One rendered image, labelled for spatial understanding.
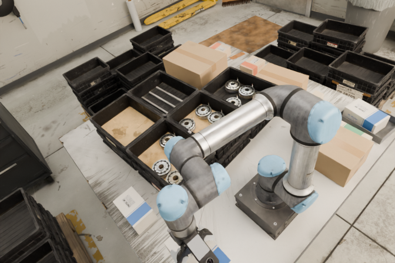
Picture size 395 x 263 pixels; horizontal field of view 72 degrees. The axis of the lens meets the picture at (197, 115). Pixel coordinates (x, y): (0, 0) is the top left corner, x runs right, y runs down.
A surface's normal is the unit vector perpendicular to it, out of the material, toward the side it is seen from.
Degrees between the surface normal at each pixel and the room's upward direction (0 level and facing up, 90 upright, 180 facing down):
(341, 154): 0
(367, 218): 0
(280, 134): 0
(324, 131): 80
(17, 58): 90
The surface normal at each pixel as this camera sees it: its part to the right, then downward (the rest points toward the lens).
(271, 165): -0.25, -0.76
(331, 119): 0.53, 0.41
